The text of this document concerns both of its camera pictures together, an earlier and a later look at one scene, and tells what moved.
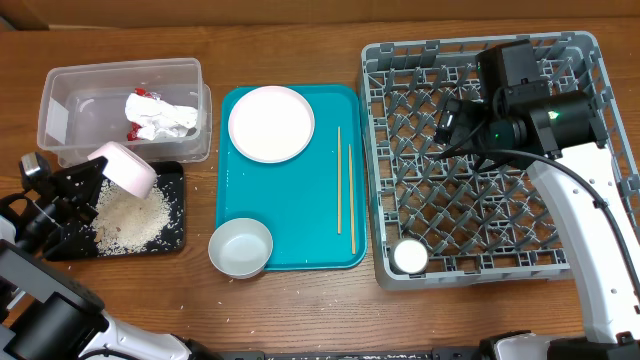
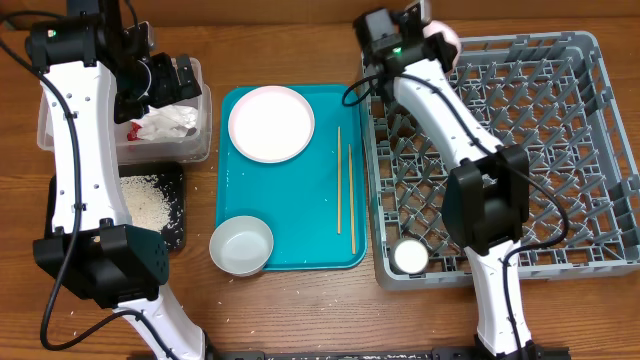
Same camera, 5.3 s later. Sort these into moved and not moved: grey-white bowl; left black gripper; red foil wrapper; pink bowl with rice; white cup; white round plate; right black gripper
Moved: right black gripper; pink bowl with rice; left black gripper
Not moved: grey-white bowl; white cup; white round plate; red foil wrapper
